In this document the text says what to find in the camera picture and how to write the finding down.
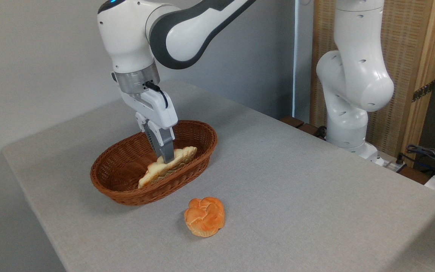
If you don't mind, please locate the round orange bread bun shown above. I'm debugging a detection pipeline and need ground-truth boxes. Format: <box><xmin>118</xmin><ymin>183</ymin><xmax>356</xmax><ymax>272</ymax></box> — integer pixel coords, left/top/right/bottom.
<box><xmin>184</xmin><ymin>196</ymin><xmax>226</xmax><ymax>238</ymax></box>

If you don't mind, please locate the metal screen hinge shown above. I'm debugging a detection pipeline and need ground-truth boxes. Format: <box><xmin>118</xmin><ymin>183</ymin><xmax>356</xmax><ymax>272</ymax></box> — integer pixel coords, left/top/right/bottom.
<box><xmin>412</xmin><ymin>80</ymin><xmax>435</xmax><ymax>103</ymax></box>

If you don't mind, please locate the long pale braided bread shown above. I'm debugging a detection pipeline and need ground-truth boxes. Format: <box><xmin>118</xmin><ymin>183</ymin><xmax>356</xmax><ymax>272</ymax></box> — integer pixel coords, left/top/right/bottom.
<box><xmin>138</xmin><ymin>146</ymin><xmax>198</xmax><ymax>189</ymax></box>

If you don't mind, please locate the bundle of dark cables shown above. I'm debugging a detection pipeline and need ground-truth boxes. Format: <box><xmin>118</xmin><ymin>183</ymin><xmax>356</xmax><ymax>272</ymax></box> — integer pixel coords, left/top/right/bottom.
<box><xmin>406</xmin><ymin>144</ymin><xmax>435</xmax><ymax>171</ymax></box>

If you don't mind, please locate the wooden woven folding screen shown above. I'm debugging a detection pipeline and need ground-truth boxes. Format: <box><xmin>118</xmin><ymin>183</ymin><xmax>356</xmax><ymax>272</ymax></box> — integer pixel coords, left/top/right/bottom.
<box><xmin>310</xmin><ymin>0</ymin><xmax>435</xmax><ymax>167</ymax></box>

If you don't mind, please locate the brown wicker oval basket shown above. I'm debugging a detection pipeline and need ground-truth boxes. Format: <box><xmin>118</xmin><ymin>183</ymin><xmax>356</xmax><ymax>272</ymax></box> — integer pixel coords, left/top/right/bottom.
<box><xmin>90</xmin><ymin>120</ymin><xmax>218</xmax><ymax>206</ymax></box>

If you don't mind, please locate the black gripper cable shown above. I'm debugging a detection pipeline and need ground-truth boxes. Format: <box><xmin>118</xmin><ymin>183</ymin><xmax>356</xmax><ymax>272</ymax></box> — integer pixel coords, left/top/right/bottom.
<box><xmin>144</xmin><ymin>81</ymin><xmax>169</xmax><ymax>108</ymax></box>

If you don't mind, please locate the white vertical frame post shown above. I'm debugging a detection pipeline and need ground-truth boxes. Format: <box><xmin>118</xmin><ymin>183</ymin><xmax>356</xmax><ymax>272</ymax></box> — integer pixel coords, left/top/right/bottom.
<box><xmin>293</xmin><ymin>0</ymin><xmax>314</xmax><ymax>122</ymax></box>

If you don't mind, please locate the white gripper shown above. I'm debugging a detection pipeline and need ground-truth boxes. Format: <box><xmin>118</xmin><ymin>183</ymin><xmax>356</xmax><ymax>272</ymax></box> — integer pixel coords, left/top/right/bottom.
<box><xmin>121</xmin><ymin>88</ymin><xmax>179</xmax><ymax>164</ymax></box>

